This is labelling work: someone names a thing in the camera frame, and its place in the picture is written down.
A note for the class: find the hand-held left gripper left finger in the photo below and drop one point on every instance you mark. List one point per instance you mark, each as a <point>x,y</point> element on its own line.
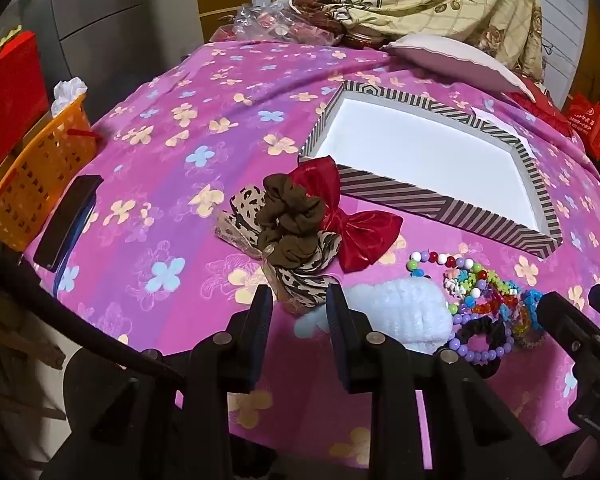
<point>263,310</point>

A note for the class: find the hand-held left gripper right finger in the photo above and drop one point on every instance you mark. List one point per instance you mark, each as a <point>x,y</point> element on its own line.
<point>336,310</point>

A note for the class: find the silver sparkly beaded bangle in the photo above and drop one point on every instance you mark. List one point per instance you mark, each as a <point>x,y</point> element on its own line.
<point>530,341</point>

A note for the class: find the leopard print bow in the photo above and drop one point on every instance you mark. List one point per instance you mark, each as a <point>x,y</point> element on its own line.
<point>300,272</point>

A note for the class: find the light blue fluffy scrunchie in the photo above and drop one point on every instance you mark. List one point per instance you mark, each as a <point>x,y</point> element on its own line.
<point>405,310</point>

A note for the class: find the red satin bow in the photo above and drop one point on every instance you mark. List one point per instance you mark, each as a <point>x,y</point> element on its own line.
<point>365,232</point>

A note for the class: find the brown scrunchie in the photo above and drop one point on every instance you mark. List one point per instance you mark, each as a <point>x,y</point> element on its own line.
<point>290,220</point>

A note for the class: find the striped shallow box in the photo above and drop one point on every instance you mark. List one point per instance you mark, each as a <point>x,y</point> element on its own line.
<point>430,157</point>

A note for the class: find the black scrunchie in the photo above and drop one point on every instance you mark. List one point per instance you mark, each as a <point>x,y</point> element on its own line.
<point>485,327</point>

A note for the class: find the pink floral bedsheet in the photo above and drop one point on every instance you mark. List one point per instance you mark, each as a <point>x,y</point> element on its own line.
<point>190,160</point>

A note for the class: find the red shopping bag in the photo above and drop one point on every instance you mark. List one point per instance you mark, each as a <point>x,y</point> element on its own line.
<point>590,125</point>

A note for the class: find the red frilled cushion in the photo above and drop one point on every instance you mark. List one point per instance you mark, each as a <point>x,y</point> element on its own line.
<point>550,107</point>

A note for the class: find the black phone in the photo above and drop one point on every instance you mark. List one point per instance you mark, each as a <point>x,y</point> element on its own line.
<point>67,222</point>

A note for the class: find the orange plastic basket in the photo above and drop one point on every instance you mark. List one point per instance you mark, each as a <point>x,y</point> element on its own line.
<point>35,180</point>

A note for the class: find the white pink pillow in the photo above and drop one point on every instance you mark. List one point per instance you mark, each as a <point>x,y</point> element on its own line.
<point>445,57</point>

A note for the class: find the clear plastic bag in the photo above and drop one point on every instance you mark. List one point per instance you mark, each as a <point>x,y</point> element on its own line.
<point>270,22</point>

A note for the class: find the white crumpled tissue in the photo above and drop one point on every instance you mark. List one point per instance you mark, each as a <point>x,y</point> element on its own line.
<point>69,92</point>

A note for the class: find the grey cabinet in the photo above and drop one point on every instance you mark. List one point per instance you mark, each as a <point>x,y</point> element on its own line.
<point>110,25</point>

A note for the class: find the beige floral quilt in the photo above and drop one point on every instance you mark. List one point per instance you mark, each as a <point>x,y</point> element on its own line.
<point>430,0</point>

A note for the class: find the red gift bag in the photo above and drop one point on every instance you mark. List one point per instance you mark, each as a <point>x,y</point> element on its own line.
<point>10,105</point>

